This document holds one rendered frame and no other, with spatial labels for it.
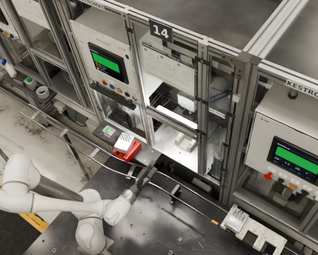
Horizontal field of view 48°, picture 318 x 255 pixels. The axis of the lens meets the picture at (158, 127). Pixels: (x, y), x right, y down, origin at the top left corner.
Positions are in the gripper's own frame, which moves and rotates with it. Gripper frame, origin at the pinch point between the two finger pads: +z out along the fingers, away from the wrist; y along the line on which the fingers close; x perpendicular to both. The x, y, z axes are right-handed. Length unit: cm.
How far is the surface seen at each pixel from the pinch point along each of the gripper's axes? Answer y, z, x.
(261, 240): -24, 6, -73
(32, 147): -112, -6, 167
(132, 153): -16.1, 7.8, 25.0
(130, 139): -10.5, 13.0, 29.8
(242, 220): -19, 8, -59
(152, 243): -44, -28, -16
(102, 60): 53, 18, 41
